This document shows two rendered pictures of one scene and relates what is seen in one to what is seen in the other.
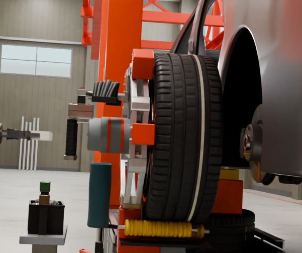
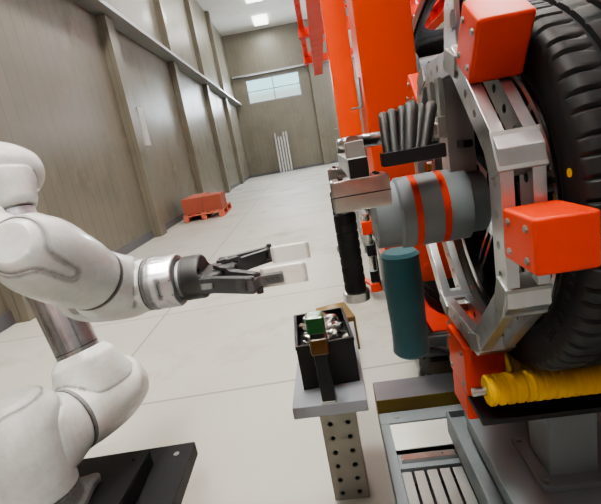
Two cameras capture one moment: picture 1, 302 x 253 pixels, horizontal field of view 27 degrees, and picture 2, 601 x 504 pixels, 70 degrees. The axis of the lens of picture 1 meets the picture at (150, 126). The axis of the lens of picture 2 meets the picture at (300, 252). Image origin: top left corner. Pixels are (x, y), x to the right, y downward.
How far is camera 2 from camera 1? 1.61 m
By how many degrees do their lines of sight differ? 20
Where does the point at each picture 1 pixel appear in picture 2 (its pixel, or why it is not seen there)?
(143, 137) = (569, 253)
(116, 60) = (376, 59)
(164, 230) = (572, 391)
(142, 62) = (502, 31)
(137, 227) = (516, 393)
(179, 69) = not seen: outside the picture
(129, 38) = (391, 15)
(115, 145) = (436, 233)
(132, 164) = (517, 304)
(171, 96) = not seen: outside the picture
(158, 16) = not seen: hidden behind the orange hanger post
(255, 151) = not seen: outside the picture
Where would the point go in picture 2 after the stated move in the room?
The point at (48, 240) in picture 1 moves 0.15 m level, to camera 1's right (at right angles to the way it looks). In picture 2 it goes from (341, 407) to (410, 402)
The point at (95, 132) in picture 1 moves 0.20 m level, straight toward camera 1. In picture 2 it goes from (391, 217) to (412, 241)
